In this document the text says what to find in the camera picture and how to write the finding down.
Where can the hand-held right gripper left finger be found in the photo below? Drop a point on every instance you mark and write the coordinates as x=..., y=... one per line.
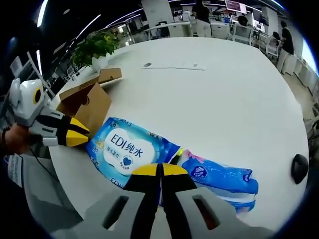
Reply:
x=119, y=214

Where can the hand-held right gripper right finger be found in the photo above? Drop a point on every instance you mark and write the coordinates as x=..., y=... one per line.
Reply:
x=194, y=214

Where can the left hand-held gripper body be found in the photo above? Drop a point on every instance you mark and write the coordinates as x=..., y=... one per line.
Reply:
x=25, y=102

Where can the brown cardboard shoe box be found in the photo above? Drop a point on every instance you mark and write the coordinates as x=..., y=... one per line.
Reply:
x=94, y=107

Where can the blue pink soft pack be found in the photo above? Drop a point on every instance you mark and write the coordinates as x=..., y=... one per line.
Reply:
x=224, y=176

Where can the blue wet wipes pack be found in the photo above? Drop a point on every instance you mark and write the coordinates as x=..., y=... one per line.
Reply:
x=124, y=149

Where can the person's left hand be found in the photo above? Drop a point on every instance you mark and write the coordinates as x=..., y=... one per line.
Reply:
x=20, y=139

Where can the metal shelf rack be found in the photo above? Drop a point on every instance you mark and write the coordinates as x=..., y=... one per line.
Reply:
x=32, y=72

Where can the grey office chair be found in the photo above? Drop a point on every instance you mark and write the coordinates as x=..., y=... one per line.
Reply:
x=42, y=189

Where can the blue white printed board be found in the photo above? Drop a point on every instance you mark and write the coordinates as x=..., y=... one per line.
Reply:
x=15, y=169

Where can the potted green plant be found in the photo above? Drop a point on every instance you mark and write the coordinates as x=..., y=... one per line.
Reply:
x=94, y=47

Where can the ceiling light strip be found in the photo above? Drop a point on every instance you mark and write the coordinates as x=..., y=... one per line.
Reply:
x=87, y=25
x=42, y=13

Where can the black computer mouse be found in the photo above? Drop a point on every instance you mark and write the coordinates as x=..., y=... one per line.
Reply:
x=300, y=169

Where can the white table outlet strip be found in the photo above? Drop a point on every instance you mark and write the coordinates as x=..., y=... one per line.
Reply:
x=174, y=65

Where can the white office desk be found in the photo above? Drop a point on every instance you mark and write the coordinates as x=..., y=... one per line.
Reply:
x=177, y=30

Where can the white office chair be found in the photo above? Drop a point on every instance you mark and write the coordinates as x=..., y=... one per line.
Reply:
x=243, y=35

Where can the wall screen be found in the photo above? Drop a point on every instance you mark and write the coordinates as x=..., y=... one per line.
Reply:
x=235, y=6

